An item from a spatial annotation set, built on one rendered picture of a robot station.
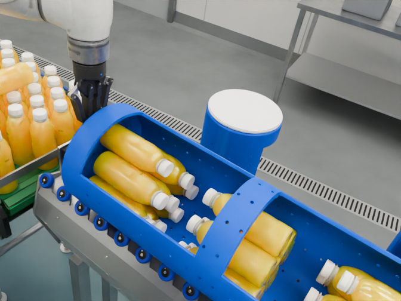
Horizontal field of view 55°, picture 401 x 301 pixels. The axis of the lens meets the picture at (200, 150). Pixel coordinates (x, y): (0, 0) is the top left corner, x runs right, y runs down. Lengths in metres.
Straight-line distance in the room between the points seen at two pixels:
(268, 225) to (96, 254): 0.52
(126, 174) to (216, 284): 0.33
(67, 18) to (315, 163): 2.47
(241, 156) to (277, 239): 0.62
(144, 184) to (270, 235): 0.31
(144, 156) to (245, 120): 0.54
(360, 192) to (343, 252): 2.02
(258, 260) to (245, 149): 0.63
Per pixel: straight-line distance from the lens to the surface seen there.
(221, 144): 1.38
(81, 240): 1.16
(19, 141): 1.28
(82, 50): 0.88
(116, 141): 0.98
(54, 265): 2.19
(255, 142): 1.36
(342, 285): 0.83
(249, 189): 0.82
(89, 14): 0.84
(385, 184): 3.17
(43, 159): 1.26
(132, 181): 0.92
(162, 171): 0.92
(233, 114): 1.39
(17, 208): 1.27
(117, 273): 1.11
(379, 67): 4.23
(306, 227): 0.98
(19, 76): 1.31
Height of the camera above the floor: 1.79
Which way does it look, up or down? 39 degrees down
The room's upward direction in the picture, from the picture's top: 10 degrees clockwise
